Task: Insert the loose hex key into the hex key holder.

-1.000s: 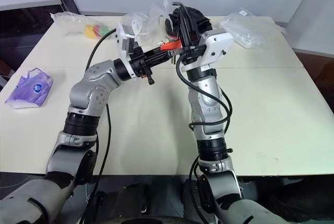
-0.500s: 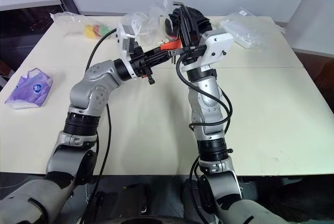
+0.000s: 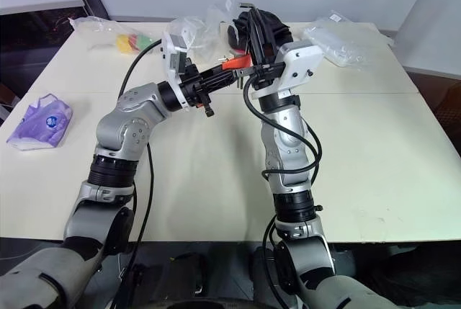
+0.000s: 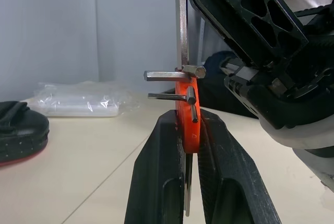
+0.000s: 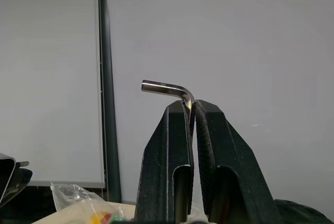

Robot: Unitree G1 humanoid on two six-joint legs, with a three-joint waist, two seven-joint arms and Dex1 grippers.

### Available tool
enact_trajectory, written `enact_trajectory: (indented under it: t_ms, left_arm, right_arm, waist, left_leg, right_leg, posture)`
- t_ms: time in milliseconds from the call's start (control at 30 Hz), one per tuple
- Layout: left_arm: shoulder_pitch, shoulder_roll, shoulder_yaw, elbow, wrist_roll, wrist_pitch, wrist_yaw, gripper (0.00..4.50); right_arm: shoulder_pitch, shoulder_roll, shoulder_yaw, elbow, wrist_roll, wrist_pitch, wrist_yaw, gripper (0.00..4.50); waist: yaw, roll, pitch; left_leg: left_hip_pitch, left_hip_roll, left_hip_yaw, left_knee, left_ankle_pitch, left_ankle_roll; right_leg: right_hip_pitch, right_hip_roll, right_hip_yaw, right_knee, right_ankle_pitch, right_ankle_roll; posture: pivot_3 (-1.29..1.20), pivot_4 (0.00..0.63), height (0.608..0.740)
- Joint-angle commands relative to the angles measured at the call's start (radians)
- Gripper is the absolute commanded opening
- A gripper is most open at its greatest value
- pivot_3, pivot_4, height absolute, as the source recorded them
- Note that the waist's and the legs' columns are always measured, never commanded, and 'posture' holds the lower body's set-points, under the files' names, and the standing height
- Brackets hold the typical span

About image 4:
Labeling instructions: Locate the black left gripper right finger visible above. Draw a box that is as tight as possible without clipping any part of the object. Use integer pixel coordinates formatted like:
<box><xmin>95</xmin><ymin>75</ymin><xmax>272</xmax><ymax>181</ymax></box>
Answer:
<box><xmin>194</xmin><ymin>109</ymin><xmax>283</xmax><ymax>224</ymax></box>

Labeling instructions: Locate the small silver hex key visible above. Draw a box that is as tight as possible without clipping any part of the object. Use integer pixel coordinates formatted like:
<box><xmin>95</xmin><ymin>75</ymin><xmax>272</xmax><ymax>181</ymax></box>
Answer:
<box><xmin>190</xmin><ymin>103</ymin><xmax>200</xmax><ymax>124</ymax></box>

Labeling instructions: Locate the thin silver hex key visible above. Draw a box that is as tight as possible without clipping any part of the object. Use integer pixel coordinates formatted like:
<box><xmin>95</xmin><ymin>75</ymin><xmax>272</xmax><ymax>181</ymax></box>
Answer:
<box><xmin>147</xmin><ymin>92</ymin><xmax>189</xmax><ymax>100</ymax></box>

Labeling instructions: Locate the large silver hex key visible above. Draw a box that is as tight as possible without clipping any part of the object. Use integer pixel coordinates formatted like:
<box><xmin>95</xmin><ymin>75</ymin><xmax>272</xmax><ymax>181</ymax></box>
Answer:
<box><xmin>175</xmin><ymin>0</ymin><xmax>207</xmax><ymax>80</ymax></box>

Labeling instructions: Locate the black pad with red base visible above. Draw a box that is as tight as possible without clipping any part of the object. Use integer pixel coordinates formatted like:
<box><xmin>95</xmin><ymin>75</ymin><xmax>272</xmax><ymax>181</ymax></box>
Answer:
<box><xmin>0</xmin><ymin>100</ymin><xmax>51</xmax><ymax>168</ymax></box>

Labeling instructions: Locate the orange hex key holder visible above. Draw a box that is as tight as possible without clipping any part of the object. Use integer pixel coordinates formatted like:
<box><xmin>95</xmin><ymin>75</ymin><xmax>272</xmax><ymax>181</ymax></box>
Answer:
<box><xmin>174</xmin><ymin>77</ymin><xmax>202</xmax><ymax>154</ymax></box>
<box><xmin>144</xmin><ymin>70</ymin><xmax>194</xmax><ymax>217</ymax></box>

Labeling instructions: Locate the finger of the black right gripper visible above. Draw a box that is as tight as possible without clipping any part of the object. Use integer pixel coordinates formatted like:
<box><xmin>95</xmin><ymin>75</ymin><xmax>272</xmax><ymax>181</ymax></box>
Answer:
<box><xmin>185</xmin><ymin>0</ymin><xmax>311</xmax><ymax>68</ymax></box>

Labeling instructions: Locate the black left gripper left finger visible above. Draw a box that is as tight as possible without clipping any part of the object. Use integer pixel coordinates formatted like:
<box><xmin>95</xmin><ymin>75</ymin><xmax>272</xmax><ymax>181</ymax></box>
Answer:
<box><xmin>124</xmin><ymin>109</ymin><xmax>194</xmax><ymax>224</ymax></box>

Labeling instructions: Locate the clear plastic bag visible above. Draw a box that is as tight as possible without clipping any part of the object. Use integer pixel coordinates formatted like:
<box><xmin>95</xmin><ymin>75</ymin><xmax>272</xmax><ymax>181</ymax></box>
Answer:
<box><xmin>33</xmin><ymin>80</ymin><xmax>142</xmax><ymax>119</ymax></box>

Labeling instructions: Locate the medium silver hex key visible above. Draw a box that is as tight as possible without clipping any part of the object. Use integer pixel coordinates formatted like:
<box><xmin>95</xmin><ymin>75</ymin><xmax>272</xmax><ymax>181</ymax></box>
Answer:
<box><xmin>187</xmin><ymin>86</ymin><xmax>197</xmax><ymax>105</ymax></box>

